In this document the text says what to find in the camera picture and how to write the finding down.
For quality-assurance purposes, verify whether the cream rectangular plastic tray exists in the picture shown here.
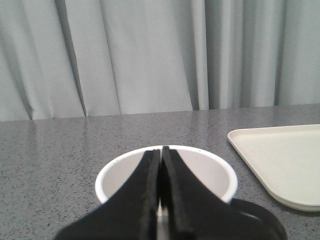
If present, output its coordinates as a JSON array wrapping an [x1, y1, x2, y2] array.
[[227, 124, 320, 212]]

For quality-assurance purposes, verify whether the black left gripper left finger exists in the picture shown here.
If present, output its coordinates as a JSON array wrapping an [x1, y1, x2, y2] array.
[[55, 150, 160, 240]]

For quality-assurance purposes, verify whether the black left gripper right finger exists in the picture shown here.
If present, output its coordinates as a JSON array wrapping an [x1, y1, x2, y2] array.
[[161, 145, 288, 240]]

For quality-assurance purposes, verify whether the white smiley mug black handle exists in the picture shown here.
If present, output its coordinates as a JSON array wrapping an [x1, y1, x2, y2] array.
[[95, 144, 288, 240]]

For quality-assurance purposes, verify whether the grey pleated curtain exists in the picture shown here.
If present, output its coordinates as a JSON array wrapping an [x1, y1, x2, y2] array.
[[0, 0, 320, 121]]

